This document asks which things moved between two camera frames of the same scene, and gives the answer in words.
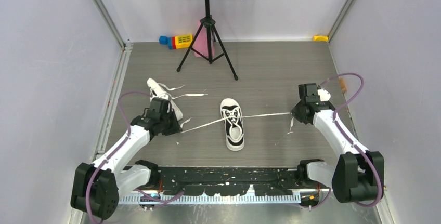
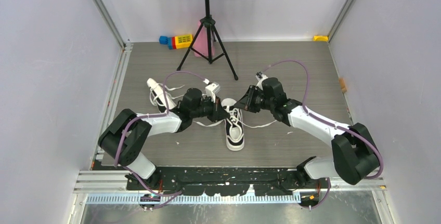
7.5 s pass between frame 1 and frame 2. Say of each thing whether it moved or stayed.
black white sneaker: stayed
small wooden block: stayed
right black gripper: moved
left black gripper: moved
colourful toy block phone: stayed
